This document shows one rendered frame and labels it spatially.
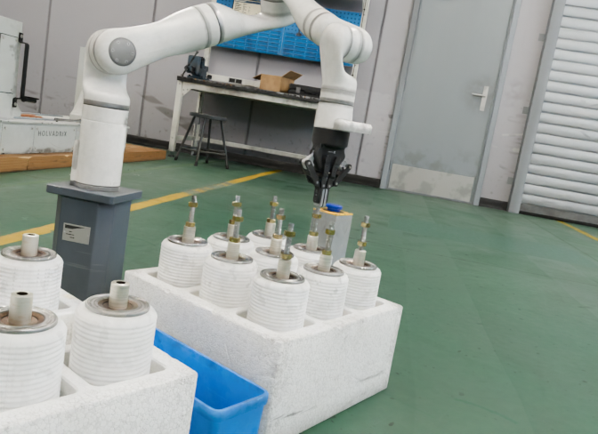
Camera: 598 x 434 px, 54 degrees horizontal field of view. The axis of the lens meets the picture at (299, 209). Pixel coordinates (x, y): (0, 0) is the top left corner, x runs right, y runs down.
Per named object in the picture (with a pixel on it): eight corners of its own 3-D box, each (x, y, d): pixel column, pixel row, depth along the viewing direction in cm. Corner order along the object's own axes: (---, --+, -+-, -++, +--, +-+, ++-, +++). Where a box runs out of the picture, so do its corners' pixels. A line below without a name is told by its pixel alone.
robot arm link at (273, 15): (284, 15, 148) (197, 41, 136) (282, -24, 142) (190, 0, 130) (307, 25, 142) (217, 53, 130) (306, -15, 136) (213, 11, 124)
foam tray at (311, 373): (113, 359, 113) (124, 269, 110) (249, 325, 144) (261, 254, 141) (262, 454, 90) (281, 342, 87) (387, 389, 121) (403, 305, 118)
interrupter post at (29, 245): (16, 254, 86) (19, 232, 85) (33, 253, 88) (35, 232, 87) (24, 259, 84) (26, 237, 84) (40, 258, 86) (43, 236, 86)
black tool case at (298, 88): (289, 95, 578) (291, 85, 577) (331, 102, 578) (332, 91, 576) (288, 94, 545) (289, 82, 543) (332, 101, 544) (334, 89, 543)
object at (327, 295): (290, 375, 103) (307, 276, 100) (275, 352, 112) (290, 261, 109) (340, 375, 106) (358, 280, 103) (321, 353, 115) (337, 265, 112)
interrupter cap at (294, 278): (250, 274, 96) (250, 269, 96) (280, 270, 102) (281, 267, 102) (283, 288, 92) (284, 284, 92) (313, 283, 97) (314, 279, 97)
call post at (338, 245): (291, 333, 144) (312, 209, 139) (308, 327, 149) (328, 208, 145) (313, 342, 139) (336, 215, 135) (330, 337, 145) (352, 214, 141)
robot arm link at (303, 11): (343, 1, 122) (343, 40, 127) (287, -31, 141) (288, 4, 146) (303, 9, 118) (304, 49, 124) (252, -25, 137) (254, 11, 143)
